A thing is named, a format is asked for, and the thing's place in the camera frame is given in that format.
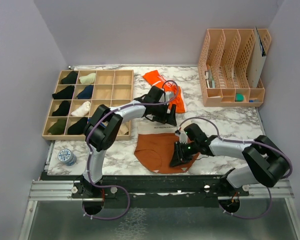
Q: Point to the dark green rolled underwear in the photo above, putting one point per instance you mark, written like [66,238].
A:
[58,128]

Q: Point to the navy rolled underwear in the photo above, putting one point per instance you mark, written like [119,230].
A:
[86,93]

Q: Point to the black rolled underwear bottom row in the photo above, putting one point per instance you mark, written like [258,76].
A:
[78,127]

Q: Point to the bright orange underwear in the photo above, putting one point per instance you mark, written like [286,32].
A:
[154,78]

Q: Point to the white rolled underwear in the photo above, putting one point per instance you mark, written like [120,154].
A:
[80,108]

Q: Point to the black rolled underwear top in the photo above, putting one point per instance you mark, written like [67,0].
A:
[70,79]

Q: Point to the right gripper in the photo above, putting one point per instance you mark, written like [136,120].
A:
[179,157]

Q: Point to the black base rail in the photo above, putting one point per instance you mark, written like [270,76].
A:
[207,191]

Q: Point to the rust brown underwear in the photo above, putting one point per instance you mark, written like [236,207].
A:
[155,148]

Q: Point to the black rolled underwear third row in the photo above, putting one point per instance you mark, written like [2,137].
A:
[60,108]

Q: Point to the aluminium extrusion rail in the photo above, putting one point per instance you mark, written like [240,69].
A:
[43,190]

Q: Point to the blue white round tin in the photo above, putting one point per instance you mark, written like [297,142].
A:
[67,157]

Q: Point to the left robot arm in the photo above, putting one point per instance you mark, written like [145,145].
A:
[103,127]

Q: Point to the green object in rack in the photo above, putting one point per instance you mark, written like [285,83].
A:
[239,97]

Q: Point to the white board in rack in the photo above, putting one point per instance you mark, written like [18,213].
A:
[257,60]

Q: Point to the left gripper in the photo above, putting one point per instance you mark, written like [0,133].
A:
[171,117]

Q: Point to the pink plastic file rack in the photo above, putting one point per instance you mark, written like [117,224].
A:
[222,68]

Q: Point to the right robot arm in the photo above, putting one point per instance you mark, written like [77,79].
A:
[266,164]

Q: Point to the wooden compartment organizer tray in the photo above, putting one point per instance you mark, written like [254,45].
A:
[111,88]

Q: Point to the black rolled underwear second row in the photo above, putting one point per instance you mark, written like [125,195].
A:
[64,94]

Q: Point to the beige rolled underwear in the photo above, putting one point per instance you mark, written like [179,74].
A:
[123,130]

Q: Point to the light green rolled underwear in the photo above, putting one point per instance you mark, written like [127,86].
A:
[87,79]

